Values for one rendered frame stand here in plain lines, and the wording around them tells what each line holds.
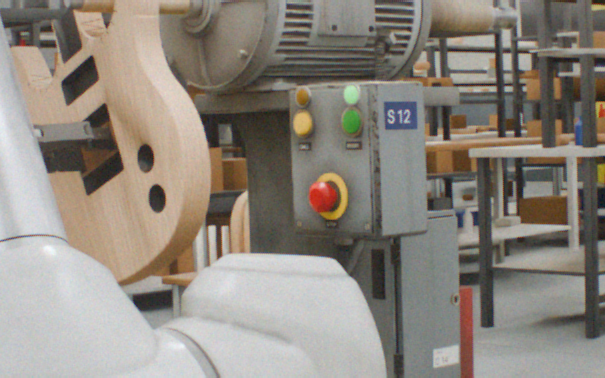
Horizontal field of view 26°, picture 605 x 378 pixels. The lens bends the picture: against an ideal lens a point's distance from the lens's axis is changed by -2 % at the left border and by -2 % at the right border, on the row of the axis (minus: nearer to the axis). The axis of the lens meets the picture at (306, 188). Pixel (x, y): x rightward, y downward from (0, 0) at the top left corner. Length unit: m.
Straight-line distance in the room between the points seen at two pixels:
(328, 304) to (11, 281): 0.23
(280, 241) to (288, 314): 1.12
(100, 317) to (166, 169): 0.82
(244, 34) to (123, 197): 0.29
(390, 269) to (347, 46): 0.34
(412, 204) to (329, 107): 0.16
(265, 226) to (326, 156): 0.38
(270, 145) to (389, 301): 0.32
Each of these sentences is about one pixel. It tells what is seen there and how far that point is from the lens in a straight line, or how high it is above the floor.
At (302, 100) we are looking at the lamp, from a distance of 1.74.
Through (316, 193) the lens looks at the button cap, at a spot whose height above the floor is 0.98.
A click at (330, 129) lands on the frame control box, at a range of 1.72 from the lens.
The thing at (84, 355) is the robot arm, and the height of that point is 0.93.
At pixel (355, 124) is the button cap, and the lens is 1.68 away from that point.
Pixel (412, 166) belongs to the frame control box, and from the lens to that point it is 1.71.
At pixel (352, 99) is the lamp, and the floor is 1.10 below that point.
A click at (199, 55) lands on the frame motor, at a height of 1.17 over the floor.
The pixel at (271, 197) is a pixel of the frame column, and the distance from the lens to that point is 2.06.
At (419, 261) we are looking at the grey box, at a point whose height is 0.86.
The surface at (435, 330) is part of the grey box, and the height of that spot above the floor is 0.75.
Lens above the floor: 1.08
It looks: 3 degrees down
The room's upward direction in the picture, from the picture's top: 2 degrees counter-clockwise
